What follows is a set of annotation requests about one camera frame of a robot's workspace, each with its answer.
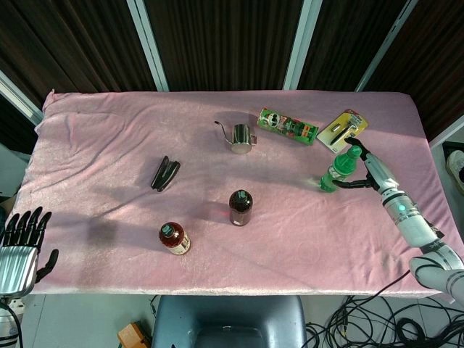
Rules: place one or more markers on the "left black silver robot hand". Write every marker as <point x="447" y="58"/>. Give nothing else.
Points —
<point x="18" y="266"/>

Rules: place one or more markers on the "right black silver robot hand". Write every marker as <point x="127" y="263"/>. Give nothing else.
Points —
<point x="380" y="170"/>

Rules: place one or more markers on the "green plastic soda bottle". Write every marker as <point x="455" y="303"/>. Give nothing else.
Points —
<point x="337" y="170"/>

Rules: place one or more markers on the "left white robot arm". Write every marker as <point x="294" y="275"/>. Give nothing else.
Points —
<point x="6" y="322"/>

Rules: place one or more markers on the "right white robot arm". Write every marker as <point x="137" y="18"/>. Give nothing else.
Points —
<point x="417" y="228"/>

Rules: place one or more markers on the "yellow razor blister pack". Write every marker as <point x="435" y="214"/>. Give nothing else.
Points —
<point x="342" y="128"/>

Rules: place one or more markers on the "white shoe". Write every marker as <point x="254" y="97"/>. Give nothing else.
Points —
<point x="456" y="163"/>

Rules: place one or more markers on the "green snack can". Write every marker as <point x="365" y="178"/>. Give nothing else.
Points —
<point x="288" y="126"/>

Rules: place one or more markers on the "orange box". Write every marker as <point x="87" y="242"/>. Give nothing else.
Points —
<point x="132" y="335"/>

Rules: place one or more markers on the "dark tea bottle torn label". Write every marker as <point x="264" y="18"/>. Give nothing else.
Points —
<point x="240" y="208"/>

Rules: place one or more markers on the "pink plush table cloth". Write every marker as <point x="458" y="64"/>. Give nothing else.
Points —
<point x="108" y="145"/>

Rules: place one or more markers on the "tea bottle cream label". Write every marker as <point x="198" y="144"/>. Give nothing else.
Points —
<point x="175" y="241"/>

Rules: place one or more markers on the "dark brown curtain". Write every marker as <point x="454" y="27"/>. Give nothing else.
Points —
<point x="232" y="36"/>

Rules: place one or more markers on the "blue-grey chair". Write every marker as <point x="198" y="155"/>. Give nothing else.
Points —
<point x="228" y="315"/>

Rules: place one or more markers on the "white window frame post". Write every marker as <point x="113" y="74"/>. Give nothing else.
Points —
<point x="301" y="43"/>
<point x="148" y="43"/>
<point x="18" y="96"/>
<point x="386" y="47"/>

